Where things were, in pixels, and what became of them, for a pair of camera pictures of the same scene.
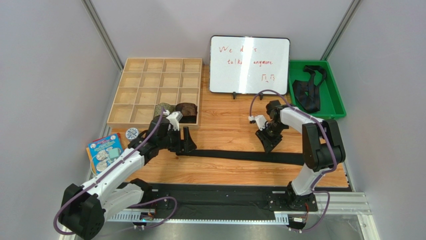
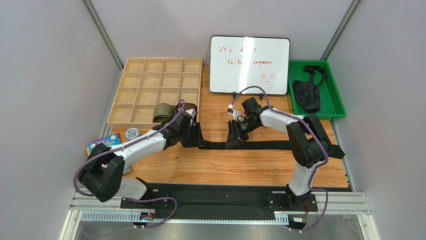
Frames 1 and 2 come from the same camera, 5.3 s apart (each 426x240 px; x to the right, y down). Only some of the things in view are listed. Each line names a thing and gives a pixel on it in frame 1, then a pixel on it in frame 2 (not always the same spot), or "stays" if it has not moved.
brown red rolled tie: (189, 111) stays
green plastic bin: (331, 104) stays
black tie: (292, 158) to (272, 145)
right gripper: (271, 133) to (240, 129)
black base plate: (210, 197) stays
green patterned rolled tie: (157, 108) stays
